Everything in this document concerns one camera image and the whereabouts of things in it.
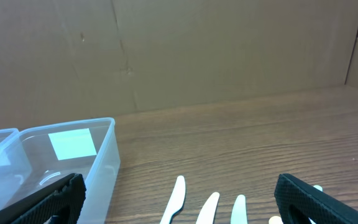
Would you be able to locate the cream white plastic knife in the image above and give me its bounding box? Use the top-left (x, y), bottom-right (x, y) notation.
top-left (196, 192), bottom-right (220, 224)

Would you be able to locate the clear plastic container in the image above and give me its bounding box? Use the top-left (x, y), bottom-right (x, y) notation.
top-left (0, 128), bottom-right (32, 186)
top-left (0, 117), bottom-right (121, 224)

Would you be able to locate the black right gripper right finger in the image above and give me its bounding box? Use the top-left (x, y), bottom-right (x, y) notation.
top-left (274, 174), bottom-right (358, 224)

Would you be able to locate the light blue plastic knife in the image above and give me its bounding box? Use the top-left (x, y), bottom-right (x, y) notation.
top-left (230, 195), bottom-right (248, 224)

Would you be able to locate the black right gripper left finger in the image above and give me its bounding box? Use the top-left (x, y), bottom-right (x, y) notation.
top-left (0, 173), bottom-right (86, 224)

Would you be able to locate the yellow plastic knife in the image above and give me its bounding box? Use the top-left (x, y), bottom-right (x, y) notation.
top-left (268, 216), bottom-right (283, 224)

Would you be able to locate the left clear plastic container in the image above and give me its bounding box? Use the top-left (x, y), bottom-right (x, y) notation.
top-left (0, 128), bottom-right (32, 186)

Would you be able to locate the right clear plastic container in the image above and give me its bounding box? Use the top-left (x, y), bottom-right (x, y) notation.
top-left (0, 117), bottom-right (121, 224)

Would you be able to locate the pale blue plastic knife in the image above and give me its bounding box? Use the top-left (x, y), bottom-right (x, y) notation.
top-left (309, 185), bottom-right (323, 224)

